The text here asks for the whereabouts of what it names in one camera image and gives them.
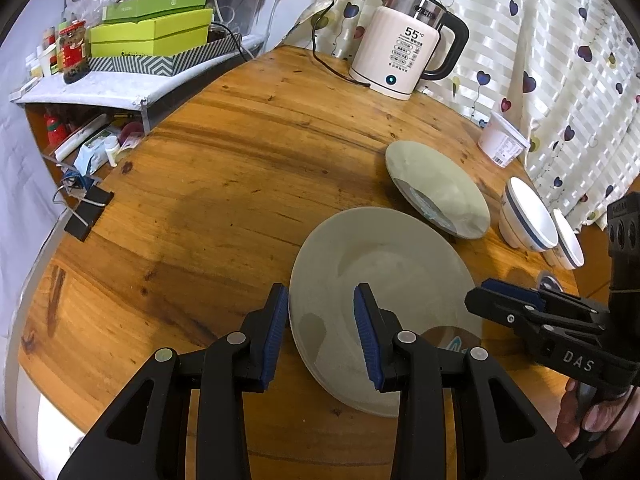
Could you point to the grey shelf rack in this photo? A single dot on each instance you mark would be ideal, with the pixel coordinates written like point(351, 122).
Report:
point(153, 97)

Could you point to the person's right hand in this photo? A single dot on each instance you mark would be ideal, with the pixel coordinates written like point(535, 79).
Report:
point(597, 419)

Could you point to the black binder clip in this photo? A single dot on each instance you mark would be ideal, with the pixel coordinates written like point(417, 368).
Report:
point(86, 213)

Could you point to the heart pattern curtain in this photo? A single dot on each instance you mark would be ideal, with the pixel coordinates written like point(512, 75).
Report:
point(564, 72)

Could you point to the red bottle under shelf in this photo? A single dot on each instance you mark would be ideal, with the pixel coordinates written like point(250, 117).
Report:
point(57, 130)

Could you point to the cream electric kettle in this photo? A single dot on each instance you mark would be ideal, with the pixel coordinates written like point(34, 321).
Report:
point(399, 42)

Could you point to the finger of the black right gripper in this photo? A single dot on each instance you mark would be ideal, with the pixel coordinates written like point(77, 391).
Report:
point(539, 299)
point(505, 309)

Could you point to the smaller grey-green plate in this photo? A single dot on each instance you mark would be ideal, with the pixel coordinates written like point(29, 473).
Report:
point(438, 188)

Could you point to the lime green box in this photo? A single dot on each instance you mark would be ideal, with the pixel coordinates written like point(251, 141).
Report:
point(167, 35)

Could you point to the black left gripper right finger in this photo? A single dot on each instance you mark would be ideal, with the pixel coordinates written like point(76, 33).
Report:
point(499, 432)

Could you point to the white bowl blue stripe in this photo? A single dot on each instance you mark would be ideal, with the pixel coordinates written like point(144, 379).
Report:
point(524, 221)
point(568, 252)

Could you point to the large grey-green plate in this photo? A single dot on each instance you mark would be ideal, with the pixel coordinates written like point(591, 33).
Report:
point(412, 272)

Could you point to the metal lid on table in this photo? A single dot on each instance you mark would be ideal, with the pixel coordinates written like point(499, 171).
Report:
point(547, 281)

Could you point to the white plastic yogurt tub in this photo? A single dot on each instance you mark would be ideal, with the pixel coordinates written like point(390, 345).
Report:
point(501, 141)

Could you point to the wet wipes pack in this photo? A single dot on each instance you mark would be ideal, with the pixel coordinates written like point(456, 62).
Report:
point(101, 149)

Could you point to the dark green box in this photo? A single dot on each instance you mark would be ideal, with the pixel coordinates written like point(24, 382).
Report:
point(139, 10)

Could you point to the red label jar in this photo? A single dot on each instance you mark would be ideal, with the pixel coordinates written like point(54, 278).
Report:
point(74, 51)

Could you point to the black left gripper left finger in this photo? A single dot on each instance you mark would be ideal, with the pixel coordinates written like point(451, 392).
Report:
point(142, 433)

